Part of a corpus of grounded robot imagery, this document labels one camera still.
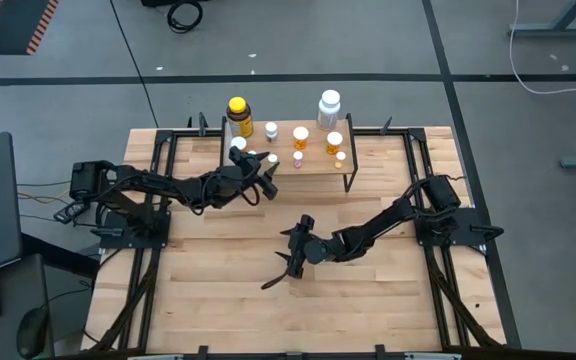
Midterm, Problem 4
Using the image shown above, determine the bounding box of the grey leg desk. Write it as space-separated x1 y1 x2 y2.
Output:
507 0 576 39

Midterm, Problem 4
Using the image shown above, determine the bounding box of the white cable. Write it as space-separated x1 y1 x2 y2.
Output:
509 0 576 96

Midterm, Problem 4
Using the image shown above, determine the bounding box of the dark grey computer desk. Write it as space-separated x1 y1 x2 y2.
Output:
0 252 55 360

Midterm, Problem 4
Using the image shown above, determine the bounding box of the black computer mouse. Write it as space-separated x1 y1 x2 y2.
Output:
15 304 50 360

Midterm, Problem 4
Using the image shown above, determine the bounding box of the black box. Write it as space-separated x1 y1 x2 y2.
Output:
140 0 210 9

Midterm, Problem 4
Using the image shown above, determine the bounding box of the black power adapter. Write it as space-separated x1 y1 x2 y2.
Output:
52 199 92 224

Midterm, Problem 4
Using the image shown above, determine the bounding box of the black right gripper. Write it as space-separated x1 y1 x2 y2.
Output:
274 214 330 280

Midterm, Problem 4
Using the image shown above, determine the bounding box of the amber bottle yellow cap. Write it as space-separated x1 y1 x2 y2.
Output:
225 95 255 139

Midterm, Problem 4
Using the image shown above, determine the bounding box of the black orange striped floor mat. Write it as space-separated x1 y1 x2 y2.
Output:
0 0 60 57

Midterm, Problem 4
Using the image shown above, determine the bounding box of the black coiled cable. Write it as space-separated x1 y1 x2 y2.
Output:
166 0 205 35

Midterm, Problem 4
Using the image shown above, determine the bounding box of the yellow floor cable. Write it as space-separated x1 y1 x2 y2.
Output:
16 178 74 206

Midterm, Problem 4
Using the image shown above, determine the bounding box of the wooden shelf black metal frame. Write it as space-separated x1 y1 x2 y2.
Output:
219 112 360 196

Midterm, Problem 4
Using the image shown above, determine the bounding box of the black aluminium table frame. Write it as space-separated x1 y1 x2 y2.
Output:
81 112 514 360

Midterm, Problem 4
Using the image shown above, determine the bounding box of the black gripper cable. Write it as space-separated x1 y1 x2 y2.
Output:
260 269 293 291

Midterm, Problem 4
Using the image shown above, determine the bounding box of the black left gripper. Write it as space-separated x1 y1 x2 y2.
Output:
215 146 281 202

